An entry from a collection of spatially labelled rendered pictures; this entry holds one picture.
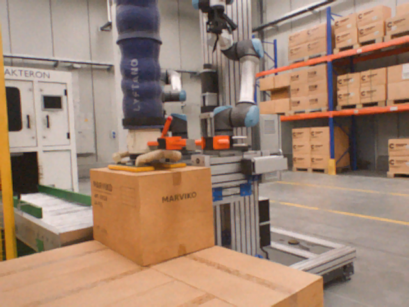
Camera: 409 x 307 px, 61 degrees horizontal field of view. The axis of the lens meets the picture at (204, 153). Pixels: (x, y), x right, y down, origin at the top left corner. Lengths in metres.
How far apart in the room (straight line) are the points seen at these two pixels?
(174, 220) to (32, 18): 10.39
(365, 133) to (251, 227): 8.28
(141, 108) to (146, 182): 0.42
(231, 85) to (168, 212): 1.03
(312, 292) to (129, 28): 1.43
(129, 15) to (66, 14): 10.12
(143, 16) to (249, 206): 1.37
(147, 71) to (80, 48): 10.00
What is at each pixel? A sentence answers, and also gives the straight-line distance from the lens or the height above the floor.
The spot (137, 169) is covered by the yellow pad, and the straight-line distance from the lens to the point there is 1.68.
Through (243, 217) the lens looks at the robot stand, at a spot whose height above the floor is 0.55.
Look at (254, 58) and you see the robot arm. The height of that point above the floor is 1.54.
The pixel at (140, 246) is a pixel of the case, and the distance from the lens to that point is 1.60.
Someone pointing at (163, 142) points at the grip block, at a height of 1.08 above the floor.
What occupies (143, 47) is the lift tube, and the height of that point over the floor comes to 1.55.
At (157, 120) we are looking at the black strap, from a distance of 1.80.
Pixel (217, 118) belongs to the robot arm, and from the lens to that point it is 2.03.
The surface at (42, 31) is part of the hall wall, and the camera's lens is 11.62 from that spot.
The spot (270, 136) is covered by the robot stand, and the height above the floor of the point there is 1.08.
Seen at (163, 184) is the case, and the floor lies 0.89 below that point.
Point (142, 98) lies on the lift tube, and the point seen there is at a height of 1.30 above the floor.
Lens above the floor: 1.10
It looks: 3 degrees down
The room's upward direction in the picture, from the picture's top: 3 degrees counter-clockwise
